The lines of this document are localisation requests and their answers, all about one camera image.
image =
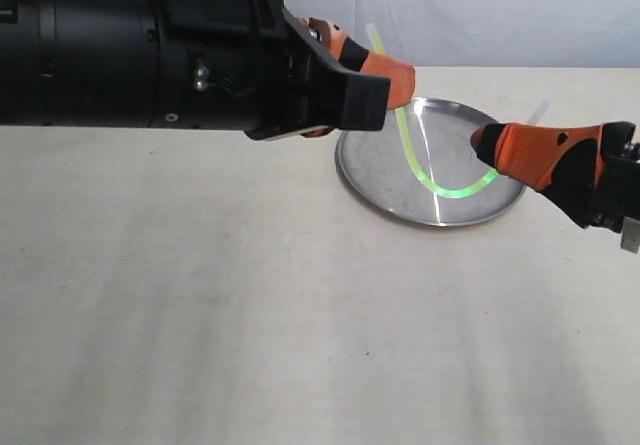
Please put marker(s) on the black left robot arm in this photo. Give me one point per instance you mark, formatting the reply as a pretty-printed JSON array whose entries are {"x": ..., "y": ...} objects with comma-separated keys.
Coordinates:
[{"x": 79, "y": 63}]

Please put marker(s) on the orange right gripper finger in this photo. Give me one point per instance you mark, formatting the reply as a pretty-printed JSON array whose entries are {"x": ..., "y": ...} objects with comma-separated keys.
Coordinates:
[{"x": 558, "y": 163}]

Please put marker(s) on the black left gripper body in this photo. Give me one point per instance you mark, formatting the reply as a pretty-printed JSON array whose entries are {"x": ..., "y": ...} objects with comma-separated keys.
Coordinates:
[{"x": 251, "y": 66}]

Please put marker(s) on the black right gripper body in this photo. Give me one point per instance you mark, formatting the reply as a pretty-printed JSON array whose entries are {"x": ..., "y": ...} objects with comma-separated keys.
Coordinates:
[{"x": 614, "y": 203}]

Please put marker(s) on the green glow stick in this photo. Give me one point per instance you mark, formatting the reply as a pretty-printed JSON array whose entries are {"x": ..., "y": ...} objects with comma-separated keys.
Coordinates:
[{"x": 418, "y": 107}]

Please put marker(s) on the round stainless steel plate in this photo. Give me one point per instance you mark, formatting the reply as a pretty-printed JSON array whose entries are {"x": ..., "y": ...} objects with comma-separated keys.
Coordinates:
[{"x": 373, "y": 166}]

